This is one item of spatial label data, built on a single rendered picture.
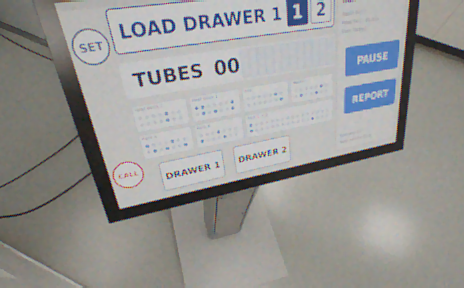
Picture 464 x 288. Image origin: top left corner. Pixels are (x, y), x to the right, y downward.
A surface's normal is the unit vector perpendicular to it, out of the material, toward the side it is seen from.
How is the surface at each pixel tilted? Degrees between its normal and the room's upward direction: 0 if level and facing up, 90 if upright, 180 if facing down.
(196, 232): 5
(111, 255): 0
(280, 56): 50
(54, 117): 0
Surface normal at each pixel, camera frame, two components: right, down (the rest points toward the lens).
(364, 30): 0.27, 0.33
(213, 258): 0.10, -0.46
